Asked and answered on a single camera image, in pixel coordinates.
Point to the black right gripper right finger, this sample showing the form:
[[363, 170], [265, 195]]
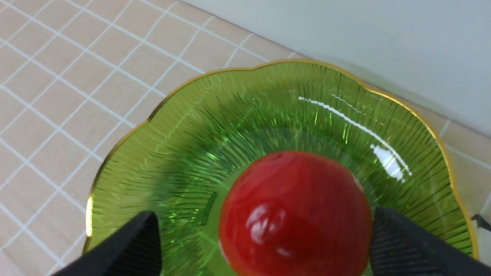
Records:
[[400, 247]]

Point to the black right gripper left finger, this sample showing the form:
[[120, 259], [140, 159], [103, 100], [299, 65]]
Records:
[[133, 250]]

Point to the red apple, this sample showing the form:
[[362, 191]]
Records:
[[294, 213]]

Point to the green glass plate gold rim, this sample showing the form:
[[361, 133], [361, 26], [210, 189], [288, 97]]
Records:
[[183, 160]]

